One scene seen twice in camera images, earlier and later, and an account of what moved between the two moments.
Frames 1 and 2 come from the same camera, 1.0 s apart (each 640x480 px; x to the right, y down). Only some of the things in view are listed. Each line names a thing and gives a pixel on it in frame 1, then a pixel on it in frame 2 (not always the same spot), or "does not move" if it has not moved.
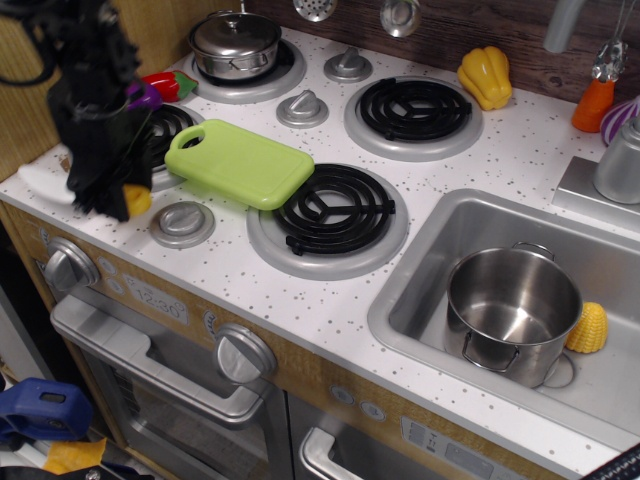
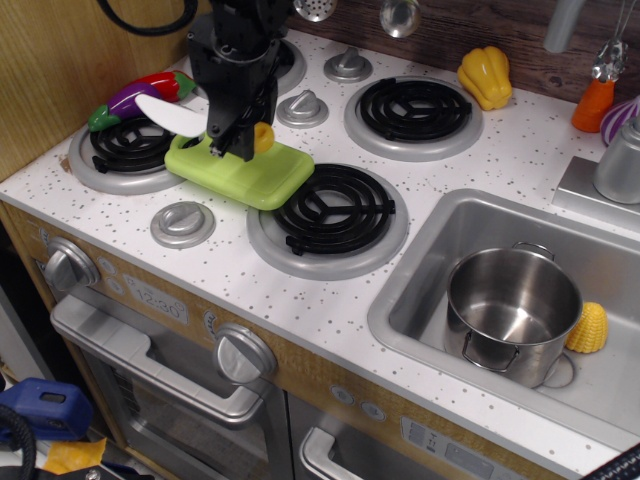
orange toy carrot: (590, 110) does not move
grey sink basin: (414, 236) does not move
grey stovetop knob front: (183, 224) does not move
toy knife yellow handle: (138, 200) -> (192, 121)
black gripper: (111, 142) -> (236, 69)
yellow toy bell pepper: (485, 73) does not move
